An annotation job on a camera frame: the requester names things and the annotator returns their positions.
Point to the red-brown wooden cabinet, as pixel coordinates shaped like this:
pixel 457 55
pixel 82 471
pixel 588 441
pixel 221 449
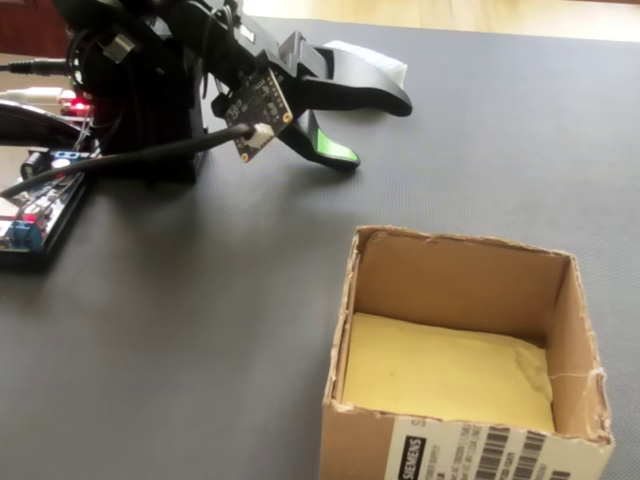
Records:
pixel 25 25

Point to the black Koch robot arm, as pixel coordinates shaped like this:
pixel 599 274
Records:
pixel 150 100

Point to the controller board in black tray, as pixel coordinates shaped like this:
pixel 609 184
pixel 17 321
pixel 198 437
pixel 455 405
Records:
pixel 30 215

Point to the white foam block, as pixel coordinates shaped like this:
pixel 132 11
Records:
pixel 385 64

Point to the small board with red LED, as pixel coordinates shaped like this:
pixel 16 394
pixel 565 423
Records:
pixel 75 105

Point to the yellow foam pad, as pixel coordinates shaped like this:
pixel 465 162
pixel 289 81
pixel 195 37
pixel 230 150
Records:
pixel 440 370

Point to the brown cardboard box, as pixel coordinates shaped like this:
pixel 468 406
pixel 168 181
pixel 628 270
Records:
pixel 360 440

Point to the camera circuit board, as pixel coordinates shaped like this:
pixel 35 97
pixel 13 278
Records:
pixel 255 112

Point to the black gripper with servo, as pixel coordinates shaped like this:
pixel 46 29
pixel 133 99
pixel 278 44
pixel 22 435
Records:
pixel 295 55

